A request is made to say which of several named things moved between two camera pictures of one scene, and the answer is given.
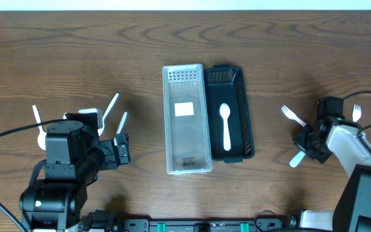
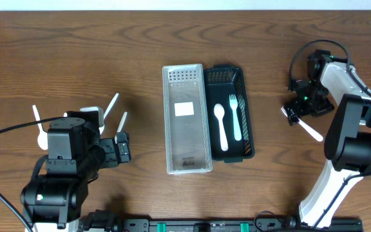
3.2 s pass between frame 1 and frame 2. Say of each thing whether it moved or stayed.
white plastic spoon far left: stayed
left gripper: stayed
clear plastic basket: stayed
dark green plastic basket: stayed
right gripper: moved
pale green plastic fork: moved
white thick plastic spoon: moved
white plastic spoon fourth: stayed
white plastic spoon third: stayed
